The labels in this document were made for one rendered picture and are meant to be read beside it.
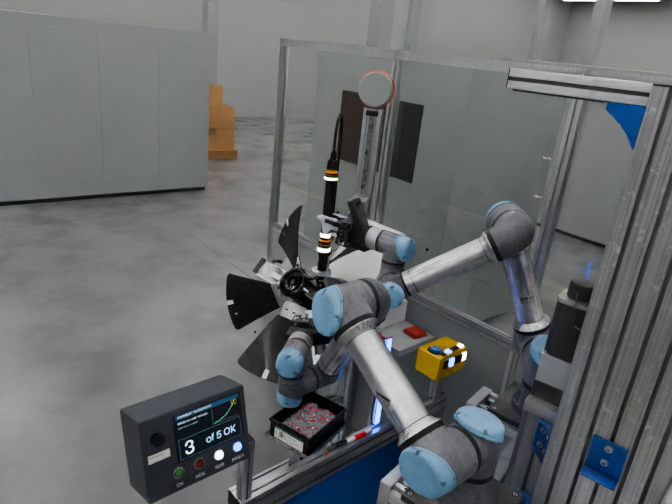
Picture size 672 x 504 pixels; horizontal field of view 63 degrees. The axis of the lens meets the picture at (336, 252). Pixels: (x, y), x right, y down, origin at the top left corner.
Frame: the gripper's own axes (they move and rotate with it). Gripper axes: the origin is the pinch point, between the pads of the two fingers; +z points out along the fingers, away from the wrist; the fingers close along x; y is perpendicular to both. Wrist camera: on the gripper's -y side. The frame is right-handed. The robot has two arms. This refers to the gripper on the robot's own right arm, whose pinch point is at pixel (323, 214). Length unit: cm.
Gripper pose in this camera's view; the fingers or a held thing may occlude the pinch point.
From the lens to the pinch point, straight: 188.3
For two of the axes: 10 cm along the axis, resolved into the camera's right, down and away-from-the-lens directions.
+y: -1.1, 9.3, 3.5
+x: 6.2, -2.1, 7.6
